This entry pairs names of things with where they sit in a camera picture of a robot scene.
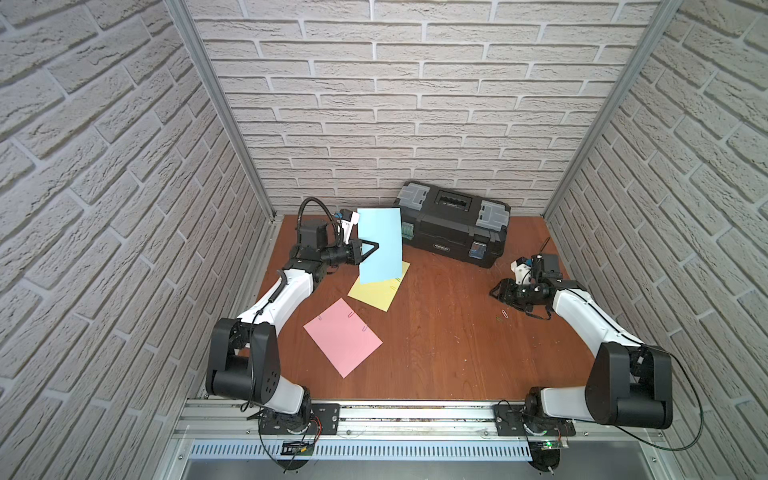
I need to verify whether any light blue paper sheet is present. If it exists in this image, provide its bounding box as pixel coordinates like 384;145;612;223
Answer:
358;208;402;285

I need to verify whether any yellow paper sheet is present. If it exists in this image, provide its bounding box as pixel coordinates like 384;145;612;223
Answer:
348;261;410;312

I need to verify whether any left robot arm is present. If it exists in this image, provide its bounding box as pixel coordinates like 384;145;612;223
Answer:
205;209;379;425

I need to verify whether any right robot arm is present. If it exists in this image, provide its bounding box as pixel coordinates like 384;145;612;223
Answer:
489;254;673;429

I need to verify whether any black plastic toolbox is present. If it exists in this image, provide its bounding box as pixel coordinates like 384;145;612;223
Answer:
394;181;511;269

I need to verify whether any pink paper sheet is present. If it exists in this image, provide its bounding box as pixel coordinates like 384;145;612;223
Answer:
304;299;382;378

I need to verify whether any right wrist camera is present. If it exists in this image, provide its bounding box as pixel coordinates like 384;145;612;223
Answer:
511;257;532;285

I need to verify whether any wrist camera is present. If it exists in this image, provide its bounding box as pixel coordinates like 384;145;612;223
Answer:
511;257;532;285
336;209;360;244

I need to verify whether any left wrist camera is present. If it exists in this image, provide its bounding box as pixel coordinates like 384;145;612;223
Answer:
336;209;360;244

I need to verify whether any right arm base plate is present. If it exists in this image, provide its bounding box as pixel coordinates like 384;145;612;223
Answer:
493;401;576;437

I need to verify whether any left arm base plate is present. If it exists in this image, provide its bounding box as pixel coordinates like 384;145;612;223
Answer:
256;402;341;437

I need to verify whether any aluminium front rail frame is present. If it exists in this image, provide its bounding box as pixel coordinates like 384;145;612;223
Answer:
160;399;666;476

